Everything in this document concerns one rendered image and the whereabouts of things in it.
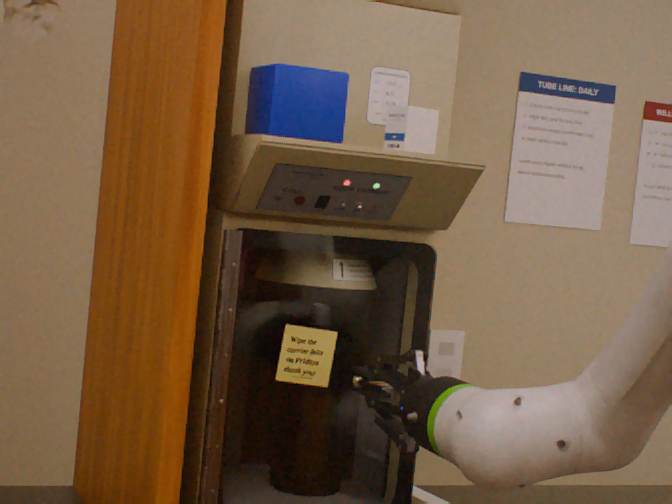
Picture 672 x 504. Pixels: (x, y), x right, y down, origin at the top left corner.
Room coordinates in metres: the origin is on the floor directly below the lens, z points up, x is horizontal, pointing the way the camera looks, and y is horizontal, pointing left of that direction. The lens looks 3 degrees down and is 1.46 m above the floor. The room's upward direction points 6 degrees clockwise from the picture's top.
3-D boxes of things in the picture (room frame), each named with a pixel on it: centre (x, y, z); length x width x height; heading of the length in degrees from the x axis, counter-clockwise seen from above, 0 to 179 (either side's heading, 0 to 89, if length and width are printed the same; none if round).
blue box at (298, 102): (1.61, 0.07, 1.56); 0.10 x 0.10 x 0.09; 23
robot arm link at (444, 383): (1.46, -0.16, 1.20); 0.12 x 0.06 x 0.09; 113
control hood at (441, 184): (1.65, -0.02, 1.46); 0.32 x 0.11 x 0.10; 113
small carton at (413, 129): (1.68, -0.08, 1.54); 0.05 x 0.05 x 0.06; 31
